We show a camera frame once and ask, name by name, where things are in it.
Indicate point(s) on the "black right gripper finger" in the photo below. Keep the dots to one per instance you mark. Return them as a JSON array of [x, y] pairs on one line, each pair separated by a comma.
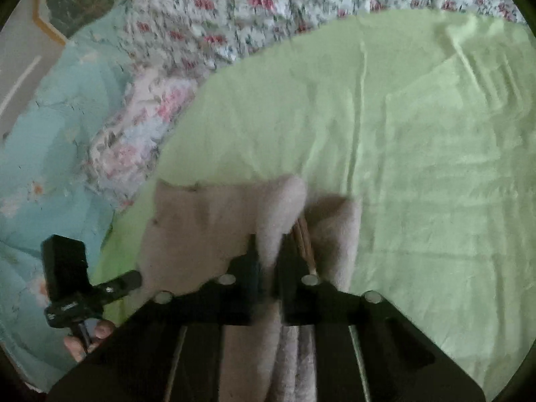
[[171, 348], [365, 349]]

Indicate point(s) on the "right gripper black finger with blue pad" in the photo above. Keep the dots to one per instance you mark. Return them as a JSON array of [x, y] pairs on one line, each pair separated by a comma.
[[114, 289]]

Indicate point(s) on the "beige knit sweater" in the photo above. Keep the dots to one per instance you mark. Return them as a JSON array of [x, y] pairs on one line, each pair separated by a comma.
[[195, 234]]

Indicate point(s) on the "person's left hand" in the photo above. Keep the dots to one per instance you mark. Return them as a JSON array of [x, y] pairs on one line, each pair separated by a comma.
[[86, 337]]

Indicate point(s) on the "turquoise floral comforter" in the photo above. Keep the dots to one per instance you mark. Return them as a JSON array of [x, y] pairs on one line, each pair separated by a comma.
[[44, 190]]

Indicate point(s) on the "pink floral ruffled pillow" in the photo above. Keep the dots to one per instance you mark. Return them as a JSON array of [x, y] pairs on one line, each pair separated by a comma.
[[123, 153]]

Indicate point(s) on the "light green bed sheet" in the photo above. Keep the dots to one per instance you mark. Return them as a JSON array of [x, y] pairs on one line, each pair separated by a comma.
[[428, 118]]

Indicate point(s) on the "red floral white quilt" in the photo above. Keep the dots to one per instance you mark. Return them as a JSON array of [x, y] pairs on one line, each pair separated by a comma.
[[195, 36]]

